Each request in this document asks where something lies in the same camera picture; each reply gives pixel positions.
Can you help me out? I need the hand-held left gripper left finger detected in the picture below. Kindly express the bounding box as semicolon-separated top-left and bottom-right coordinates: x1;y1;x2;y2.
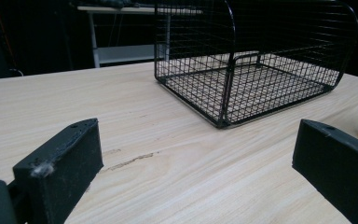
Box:
12;118;104;224

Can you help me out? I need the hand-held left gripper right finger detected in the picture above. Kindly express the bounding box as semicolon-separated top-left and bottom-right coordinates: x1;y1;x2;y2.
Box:
292;119;358;224

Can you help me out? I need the black wire mesh basket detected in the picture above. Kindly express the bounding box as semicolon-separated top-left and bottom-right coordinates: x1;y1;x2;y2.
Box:
153;0;358;130

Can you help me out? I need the white metal shelf table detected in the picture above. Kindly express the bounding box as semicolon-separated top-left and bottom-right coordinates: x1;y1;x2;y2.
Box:
76;4;203;69

